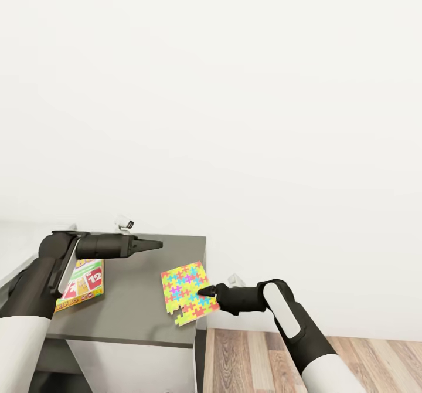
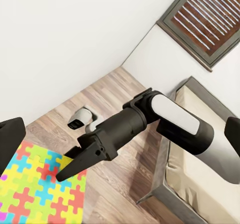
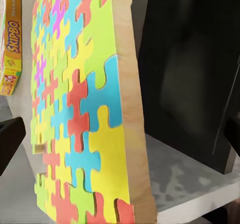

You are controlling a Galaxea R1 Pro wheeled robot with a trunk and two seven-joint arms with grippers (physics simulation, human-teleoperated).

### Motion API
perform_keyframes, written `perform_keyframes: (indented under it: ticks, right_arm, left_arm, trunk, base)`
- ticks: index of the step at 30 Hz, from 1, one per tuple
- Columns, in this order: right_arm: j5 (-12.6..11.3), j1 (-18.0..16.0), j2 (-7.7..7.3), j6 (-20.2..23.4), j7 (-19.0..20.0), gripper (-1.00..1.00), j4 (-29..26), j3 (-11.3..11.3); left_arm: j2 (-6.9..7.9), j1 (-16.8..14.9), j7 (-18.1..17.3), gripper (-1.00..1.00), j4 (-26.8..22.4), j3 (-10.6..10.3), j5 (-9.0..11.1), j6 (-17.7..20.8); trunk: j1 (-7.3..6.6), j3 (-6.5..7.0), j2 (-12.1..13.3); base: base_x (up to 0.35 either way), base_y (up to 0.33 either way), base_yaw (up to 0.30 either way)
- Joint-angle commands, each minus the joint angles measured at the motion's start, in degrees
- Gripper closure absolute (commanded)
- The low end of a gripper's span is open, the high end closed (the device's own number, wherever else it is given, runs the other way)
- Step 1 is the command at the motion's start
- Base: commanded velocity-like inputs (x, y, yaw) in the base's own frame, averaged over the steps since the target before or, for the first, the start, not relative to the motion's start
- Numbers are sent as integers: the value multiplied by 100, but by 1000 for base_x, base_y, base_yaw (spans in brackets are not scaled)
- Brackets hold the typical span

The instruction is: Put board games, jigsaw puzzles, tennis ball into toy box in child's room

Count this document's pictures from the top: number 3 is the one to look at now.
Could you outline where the jigsaw puzzle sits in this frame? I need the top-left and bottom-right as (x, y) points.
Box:
(31, 0), (158, 224)

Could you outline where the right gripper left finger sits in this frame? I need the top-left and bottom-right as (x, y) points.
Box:
(0, 117), (26, 177)

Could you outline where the board game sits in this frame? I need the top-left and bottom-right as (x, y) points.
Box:
(0, 0), (23, 96)

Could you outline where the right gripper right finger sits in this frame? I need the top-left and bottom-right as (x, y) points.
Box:
(224, 117), (240, 157)

